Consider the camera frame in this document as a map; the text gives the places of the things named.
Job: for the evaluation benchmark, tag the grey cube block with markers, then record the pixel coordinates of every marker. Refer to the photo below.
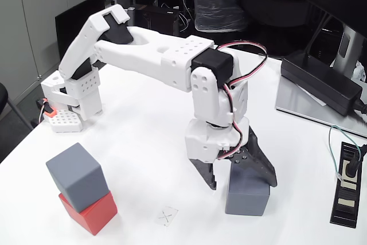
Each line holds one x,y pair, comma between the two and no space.
77,176
246,199

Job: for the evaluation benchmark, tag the clear tape with X mark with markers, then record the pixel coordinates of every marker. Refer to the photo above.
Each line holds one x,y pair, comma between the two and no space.
167,216

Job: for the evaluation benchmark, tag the silver monitor stand base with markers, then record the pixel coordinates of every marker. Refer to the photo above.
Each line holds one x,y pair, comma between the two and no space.
301,107

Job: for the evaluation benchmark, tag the white paper sheet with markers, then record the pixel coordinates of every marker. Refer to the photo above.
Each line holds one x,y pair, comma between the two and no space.
312,95

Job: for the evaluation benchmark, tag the black power plug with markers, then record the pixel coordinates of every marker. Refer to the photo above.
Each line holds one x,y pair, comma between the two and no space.
351,169

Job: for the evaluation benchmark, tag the black power strip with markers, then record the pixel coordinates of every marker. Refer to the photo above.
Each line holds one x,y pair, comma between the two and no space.
345,199

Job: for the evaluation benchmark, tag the black power adapter brick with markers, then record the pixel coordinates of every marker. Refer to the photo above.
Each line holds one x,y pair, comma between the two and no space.
315,78

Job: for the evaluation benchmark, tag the red cube block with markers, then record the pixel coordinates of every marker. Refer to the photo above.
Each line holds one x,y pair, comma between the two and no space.
97,216

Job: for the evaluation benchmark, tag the black computer case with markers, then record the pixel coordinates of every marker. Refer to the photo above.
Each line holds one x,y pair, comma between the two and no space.
157,18

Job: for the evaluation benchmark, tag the crumpled white plastic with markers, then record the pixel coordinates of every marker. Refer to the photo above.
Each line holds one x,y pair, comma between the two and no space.
360,71

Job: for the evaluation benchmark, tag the plastic-wrapped black bin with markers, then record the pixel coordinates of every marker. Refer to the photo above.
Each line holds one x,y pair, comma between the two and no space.
215,4

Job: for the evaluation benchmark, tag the silver monitor stand neck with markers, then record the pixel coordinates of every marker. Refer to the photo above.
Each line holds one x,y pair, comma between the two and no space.
348,47

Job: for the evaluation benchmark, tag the black desktop computer tower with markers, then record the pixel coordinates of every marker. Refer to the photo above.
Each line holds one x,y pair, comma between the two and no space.
71,21

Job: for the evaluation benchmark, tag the black office chair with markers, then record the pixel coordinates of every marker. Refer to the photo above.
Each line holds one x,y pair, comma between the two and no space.
3,95

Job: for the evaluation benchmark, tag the silver metal post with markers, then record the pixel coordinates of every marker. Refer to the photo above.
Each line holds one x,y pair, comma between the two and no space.
131,17

